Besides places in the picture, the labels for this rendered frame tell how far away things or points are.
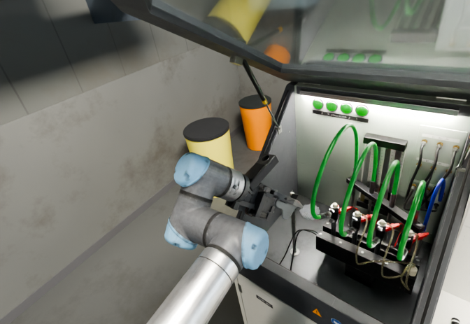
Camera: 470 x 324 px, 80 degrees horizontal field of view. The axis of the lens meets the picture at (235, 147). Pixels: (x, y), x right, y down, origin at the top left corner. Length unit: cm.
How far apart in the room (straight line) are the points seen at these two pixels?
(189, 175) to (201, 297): 22
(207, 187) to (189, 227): 9
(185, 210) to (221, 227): 9
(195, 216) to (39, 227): 209
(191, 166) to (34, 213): 204
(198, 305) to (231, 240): 12
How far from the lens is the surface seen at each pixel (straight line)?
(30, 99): 235
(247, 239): 52
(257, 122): 331
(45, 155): 243
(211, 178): 60
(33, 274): 276
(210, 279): 49
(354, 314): 107
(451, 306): 113
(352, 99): 116
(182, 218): 59
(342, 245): 118
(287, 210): 76
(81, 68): 248
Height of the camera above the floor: 188
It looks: 31 degrees down
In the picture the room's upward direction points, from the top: 9 degrees counter-clockwise
